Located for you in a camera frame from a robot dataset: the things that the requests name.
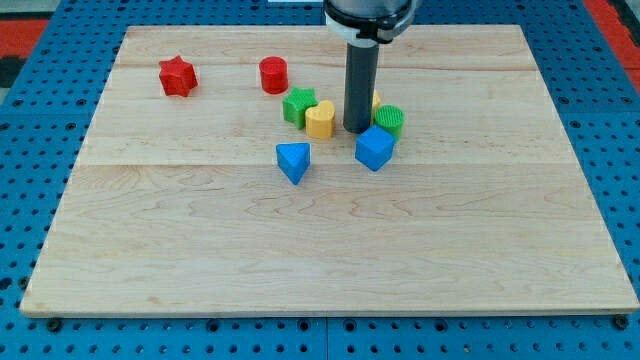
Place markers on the blue triangle block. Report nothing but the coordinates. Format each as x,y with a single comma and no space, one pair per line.
293,159

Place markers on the green star block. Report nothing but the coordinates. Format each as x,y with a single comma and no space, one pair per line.
295,104

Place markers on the yellow heart block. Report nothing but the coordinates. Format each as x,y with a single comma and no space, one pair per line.
320,120

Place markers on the blue cube block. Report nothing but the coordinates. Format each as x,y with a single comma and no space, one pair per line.
374,148

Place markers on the green cylinder block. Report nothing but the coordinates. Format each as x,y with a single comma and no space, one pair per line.
390,118

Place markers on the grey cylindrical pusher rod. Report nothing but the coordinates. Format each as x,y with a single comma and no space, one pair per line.
360,77

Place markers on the light wooden board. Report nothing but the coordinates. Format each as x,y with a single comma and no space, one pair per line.
176,207

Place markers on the red star block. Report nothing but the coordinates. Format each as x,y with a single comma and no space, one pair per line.
177,77

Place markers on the red cylinder block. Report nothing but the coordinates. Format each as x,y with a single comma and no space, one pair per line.
274,74

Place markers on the yellow block behind rod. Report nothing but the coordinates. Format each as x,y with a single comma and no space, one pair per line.
376,103

